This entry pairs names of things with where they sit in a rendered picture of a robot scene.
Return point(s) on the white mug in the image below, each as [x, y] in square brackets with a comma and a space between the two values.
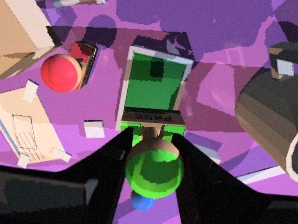
[267, 108]

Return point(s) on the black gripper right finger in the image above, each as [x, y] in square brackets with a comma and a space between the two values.
[209, 194]

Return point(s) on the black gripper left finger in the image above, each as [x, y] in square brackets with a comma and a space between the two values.
[84, 193]

